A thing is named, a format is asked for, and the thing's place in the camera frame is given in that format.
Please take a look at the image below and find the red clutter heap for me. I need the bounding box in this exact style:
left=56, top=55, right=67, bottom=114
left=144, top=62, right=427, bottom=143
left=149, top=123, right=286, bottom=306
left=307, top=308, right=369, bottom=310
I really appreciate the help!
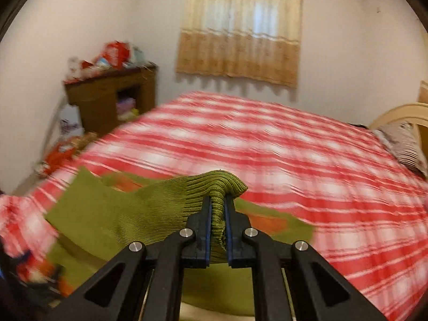
left=40, top=134, right=97, bottom=178

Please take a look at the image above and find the grey patterned pillow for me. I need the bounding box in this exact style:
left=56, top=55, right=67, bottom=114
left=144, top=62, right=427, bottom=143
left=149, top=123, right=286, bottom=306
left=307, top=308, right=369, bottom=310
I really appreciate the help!
left=373, top=122, right=428, bottom=178

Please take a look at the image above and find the brown wooden desk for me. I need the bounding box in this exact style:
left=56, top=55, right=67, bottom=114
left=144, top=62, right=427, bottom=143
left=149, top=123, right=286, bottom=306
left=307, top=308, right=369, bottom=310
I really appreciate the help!
left=63, top=64, right=158, bottom=136

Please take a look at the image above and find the beige patterned window curtain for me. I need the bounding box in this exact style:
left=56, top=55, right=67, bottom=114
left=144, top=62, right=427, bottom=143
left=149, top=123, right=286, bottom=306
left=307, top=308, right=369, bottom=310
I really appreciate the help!
left=176, top=0, right=301, bottom=88

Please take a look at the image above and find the bed with red plaid sheet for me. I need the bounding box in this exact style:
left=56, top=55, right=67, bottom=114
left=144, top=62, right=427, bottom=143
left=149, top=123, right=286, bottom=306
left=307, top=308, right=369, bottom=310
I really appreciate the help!
left=0, top=91, right=428, bottom=321

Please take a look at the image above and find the cream wooden headboard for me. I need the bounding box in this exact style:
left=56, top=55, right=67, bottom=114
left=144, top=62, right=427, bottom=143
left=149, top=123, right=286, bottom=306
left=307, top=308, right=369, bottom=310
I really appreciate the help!
left=368, top=80, right=428, bottom=161

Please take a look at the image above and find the folded purple cloth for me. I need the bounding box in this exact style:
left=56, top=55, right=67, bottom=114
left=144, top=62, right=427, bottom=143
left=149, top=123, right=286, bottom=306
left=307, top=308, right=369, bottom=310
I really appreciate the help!
left=116, top=98, right=138, bottom=114

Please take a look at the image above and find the green knitted sweater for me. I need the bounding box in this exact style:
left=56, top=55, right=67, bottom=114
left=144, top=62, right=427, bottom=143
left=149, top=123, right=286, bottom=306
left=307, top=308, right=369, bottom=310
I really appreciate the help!
left=45, top=166, right=315, bottom=316

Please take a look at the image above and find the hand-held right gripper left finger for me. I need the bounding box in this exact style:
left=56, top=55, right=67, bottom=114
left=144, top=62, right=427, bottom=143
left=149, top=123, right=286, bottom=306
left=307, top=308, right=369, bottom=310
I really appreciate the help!
left=43, top=196, right=213, bottom=321

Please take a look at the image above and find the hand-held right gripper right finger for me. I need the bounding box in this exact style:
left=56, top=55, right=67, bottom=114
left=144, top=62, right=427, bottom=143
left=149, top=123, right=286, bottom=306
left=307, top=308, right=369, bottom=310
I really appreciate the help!
left=223, top=194, right=388, bottom=321

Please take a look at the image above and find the white printed paper bag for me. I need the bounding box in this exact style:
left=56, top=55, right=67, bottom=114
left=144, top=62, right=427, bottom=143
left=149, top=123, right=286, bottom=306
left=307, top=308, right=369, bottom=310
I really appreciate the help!
left=59, top=119, right=82, bottom=136

